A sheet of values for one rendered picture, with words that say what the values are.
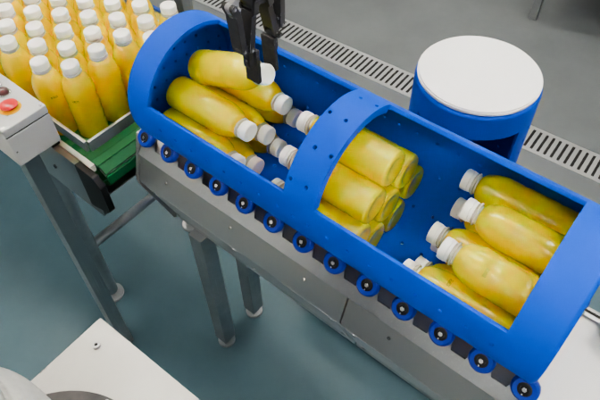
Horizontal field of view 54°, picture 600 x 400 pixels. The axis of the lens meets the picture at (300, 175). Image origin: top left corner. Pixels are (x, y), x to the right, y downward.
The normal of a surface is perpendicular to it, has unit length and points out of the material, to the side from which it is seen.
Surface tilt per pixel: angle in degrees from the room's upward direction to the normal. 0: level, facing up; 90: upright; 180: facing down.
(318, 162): 42
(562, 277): 31
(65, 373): 2
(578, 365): 0
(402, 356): 70
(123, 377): 2
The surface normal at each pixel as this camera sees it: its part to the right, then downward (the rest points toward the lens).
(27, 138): 0.77, 0.47
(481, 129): -0.11, 0.75
